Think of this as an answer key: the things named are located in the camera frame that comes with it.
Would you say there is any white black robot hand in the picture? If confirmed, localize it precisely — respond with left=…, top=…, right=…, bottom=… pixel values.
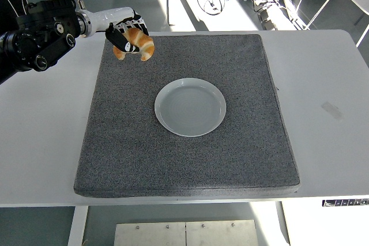
left=91, top=6, right=150, bottom=54

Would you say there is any golden croissant bread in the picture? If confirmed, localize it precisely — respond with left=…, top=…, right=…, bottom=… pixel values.
left=112, top=27, right=156, bottom=62

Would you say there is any round grey plate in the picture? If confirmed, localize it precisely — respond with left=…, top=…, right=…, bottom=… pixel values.
left=154, top=77, right=227, bottom=138

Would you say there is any grey metal plate with screws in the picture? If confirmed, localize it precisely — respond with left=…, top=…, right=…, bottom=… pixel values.
left=185, top=219, right=259, bottom=246
left=114, top=222, right=187, bottom=246

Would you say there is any white power strip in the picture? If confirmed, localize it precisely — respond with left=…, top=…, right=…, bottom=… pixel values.
left=257, top=0, right=283, bottom=31

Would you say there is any grey speckled mat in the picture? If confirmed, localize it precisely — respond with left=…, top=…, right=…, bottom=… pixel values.
left=73, top=33, right=300, bottom=199

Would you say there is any white table support leg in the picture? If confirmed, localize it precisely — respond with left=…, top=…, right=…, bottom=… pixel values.
left=275, top=201, right=292, bottom=246
left=67, top=206, right=89, bottom=246

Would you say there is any clear tape patch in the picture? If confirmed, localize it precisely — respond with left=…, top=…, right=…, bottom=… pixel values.
left=321, top=100, right=345, bottom=122

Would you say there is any white table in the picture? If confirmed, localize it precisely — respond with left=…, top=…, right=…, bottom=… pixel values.
left=0, top=29, right=369, bottom=209

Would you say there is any black table control panel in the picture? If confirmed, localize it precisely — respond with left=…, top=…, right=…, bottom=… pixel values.
left=322, top=198, right=369, bottom=208

